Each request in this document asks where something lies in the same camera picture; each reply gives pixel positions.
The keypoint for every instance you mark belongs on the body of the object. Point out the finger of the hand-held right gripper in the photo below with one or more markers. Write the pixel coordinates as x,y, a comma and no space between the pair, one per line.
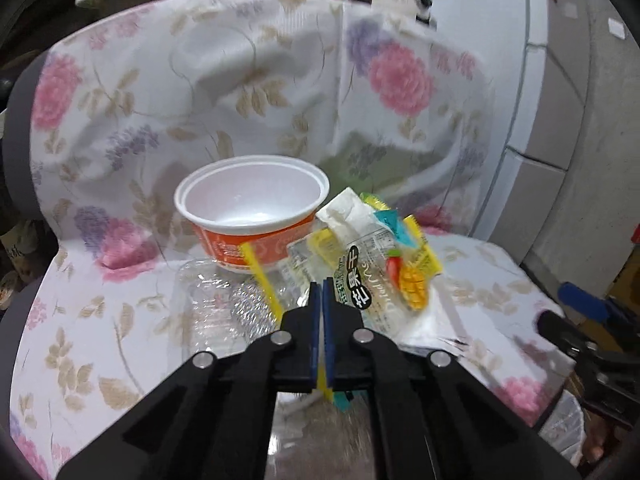
557,327
585,300

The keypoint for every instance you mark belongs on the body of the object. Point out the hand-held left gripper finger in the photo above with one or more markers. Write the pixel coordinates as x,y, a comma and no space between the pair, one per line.
314,320
326,320

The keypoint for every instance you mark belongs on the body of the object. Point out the yellow plastic strip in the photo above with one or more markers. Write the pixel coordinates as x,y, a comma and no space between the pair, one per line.
262,275

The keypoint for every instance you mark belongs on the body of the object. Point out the trash bin with clear bag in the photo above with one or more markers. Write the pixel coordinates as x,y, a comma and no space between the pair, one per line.
565,425

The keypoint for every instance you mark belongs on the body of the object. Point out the clear dried fruit wrapper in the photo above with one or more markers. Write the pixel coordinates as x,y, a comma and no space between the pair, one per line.
360,255

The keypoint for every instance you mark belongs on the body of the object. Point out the white orange instant noodle bowl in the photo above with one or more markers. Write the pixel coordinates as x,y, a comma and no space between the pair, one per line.
250,200

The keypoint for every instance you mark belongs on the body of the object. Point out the person's right hand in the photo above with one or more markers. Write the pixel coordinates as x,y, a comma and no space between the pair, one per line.
596,442

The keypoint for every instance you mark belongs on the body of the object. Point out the clear plastic food container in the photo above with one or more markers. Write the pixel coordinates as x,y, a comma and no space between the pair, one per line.
210,300

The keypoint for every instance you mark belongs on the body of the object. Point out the yellow teal snack wrapper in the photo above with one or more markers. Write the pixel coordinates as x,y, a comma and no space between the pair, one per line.
422,250

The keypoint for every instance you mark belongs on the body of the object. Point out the grey refrigerator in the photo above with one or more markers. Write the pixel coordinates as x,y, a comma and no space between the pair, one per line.
550,110

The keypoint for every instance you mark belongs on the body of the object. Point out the floral cloth cover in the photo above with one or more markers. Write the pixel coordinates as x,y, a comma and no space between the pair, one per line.
150,85

